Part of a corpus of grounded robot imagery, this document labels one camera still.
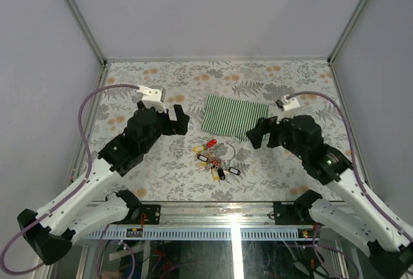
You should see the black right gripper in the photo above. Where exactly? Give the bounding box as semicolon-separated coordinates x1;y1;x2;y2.
245;109;307;160

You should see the yellow key tag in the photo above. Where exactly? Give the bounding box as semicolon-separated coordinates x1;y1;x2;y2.
211;169;219;181
192;145;206;152

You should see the black key tag clear window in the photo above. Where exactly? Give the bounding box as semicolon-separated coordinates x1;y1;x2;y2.
228;167;241;176

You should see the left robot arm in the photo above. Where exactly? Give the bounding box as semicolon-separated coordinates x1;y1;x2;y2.
17;102;190;265

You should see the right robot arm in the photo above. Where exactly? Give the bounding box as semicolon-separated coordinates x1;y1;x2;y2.
247;116;412;278

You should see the silver keys bunch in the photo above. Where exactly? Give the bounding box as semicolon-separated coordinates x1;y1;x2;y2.
192;139;241;181

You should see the green white striped cloth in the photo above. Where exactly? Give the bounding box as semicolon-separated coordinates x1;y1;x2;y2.
201;95;269;141

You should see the black key tag middle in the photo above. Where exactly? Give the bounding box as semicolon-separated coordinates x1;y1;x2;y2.
197;154;209;163

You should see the floral tablecloth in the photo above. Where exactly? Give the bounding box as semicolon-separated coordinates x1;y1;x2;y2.
89;60;350;202

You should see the black key tag upper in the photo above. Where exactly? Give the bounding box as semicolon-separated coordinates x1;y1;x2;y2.
217;168;226;181

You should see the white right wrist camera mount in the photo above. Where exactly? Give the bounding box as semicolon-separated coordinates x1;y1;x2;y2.
276;96;300;112

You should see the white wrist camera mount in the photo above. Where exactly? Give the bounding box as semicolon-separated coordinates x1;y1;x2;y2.
276;96;300;112
136;85;167;113

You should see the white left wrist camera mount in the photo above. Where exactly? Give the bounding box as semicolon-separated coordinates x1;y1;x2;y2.
136;85;167;113

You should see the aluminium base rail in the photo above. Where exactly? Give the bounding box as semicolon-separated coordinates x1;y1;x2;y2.
80;201;315;241

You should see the left aluminium frame post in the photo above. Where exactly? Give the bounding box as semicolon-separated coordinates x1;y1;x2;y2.
64;0;107;67

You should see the aluminium frame post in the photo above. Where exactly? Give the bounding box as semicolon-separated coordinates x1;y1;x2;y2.
327;0;369;65
64;0;107;67

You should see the right aluminium frame post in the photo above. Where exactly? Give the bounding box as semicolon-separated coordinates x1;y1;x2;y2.
327;0;369;65

